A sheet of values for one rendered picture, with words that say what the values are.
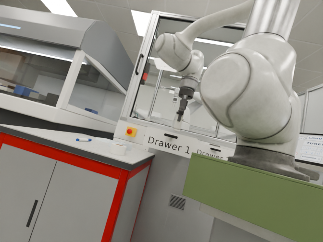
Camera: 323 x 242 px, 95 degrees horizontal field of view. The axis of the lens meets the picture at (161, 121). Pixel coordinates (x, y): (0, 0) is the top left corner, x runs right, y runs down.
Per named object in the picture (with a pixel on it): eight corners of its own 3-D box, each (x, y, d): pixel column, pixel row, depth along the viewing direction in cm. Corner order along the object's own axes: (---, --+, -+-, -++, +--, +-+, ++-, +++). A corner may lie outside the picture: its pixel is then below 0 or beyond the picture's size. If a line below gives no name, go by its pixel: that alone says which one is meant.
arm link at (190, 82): (197, 85, 81) (194, 95, 80) (180, 81, 82) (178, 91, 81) (199, 78, 72) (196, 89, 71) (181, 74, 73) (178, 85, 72)
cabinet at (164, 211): (223, 297, 95) (245, 173, 105) (81, 242, 109) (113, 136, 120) (200, 222, 189) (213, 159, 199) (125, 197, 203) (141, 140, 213)
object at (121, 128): (243, 172, 106) (247, 152, 108) (113, 136, 120) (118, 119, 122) (212, 159, 199) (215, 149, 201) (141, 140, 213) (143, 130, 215)
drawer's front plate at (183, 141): (193, 159, 79) (198, 139, 80) (142, 145, 83) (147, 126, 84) (193, 158, 80) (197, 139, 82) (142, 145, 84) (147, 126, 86)
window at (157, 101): (236, 143, 111) (257, 31, 123) (130, 116, 123) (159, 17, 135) (236, 143, 112) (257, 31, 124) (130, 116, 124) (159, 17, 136)
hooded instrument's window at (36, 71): (56, 107, 103) (78, 49, 109) (-122, 61, 128) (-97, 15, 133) (119, 127, 215) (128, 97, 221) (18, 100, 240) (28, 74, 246)
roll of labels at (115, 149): (111, 151, 71) (114, 142, 72) (125, 154, 71) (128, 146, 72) (107, 152, 64) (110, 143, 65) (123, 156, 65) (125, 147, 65)
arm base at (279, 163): (336, 189, 32) (338, 163, 33) (227, 161, 43) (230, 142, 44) (303, 180, 48) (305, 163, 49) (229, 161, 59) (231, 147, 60)
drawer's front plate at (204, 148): (232, 166, 106) (235, 151, 107) (192, 155, 110) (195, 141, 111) (231, 166, 107) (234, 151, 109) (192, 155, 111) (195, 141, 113)
